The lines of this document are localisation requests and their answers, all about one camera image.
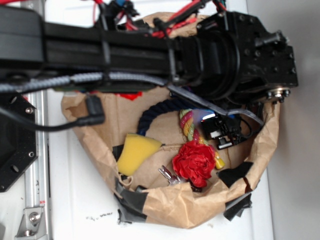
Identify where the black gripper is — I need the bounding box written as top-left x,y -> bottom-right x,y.
200,113 -> 250,150

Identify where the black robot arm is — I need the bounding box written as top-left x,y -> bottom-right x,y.
0,0 -> 298,121

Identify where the red crumpled paper flower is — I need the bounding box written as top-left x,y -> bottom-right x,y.
172,140 -> 216,188

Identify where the brown paper bag basket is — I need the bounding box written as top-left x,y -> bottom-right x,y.
61,11 -> 280,230

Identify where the bunch of metal keys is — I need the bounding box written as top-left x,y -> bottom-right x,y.
158,165 -> 182,186

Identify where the yellow sponge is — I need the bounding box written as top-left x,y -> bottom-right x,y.
117,133 -> 162,176

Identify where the multicolour braided rope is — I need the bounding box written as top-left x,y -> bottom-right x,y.
178,108 -> 226,170

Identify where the navy blue rope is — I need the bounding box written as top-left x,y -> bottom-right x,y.
138,98 -> 186,137

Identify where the grey braided cable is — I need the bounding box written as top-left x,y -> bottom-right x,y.
0,71 -> 265,126

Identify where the black usb cable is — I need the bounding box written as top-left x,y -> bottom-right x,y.
0,94 -> 106,132

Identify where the aluminium extrusion rail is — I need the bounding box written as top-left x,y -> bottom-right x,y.
14,0 -> 53,240

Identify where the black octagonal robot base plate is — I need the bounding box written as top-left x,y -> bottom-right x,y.
0,93 -> 37,193

